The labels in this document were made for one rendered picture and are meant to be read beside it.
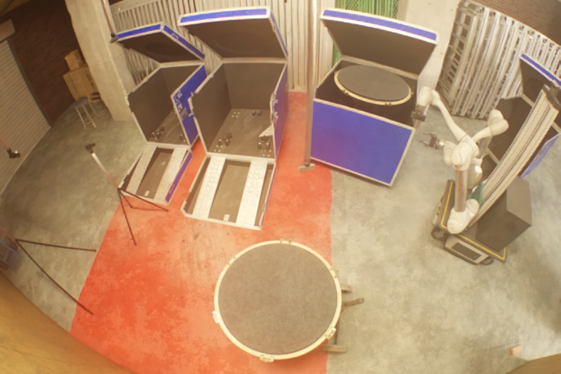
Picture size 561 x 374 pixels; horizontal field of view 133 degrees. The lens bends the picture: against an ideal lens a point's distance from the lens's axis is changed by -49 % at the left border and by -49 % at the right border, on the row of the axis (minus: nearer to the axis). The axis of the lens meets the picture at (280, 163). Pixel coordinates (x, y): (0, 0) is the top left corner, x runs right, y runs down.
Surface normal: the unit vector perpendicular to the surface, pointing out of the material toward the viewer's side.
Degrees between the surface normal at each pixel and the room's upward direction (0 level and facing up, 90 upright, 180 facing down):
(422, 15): 90
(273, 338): 0
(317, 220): 0
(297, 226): 0
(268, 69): 90
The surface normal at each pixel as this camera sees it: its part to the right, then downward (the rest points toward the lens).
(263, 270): -0.04, -0.68
